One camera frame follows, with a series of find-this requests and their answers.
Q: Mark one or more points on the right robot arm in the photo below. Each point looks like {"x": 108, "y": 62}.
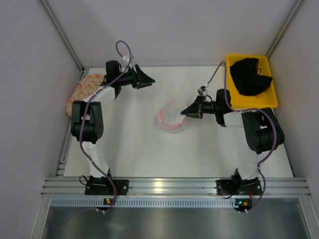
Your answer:
{"x": 262, "y": 131}

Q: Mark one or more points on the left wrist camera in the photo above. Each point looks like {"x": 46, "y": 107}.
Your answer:
{"x": 127, "y": 60}

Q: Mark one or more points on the orange patterned laundry bag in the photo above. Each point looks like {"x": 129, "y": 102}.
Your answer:
{"x": 85, "y": 88}

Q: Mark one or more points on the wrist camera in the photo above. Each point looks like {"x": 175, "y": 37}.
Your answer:
{"x": 127, "y": 60}
{"x": 202, "y": 91}

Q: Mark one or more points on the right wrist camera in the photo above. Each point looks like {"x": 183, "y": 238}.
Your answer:
{"x": 202, "y": 91}

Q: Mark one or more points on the perforated cable duct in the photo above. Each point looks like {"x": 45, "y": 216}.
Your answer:
{"x": 145, "y": 202}

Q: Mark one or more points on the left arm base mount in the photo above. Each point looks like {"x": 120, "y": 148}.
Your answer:
{"x": 102, "y": 186}

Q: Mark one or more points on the yellow plastic tray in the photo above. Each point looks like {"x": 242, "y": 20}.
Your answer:
{"x": 267, "y": 99}

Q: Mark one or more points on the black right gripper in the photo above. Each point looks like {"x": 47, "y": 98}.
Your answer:
{"x": 201, "y": 108}

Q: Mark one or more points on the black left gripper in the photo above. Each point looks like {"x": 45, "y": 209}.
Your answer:
{"x": 135, "y": 77}

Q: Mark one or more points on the black bra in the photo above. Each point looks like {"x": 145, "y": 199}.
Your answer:
{"x": 247, "y": 77}

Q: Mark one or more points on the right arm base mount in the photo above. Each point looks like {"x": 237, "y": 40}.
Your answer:
{"x": 227, "y": 188}

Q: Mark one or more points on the aluminium frame rail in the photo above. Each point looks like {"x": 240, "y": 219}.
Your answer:
{"x": 174, "y": 187}

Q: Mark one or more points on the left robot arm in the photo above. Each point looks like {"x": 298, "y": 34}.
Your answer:
{"x": 87, "y": 118}

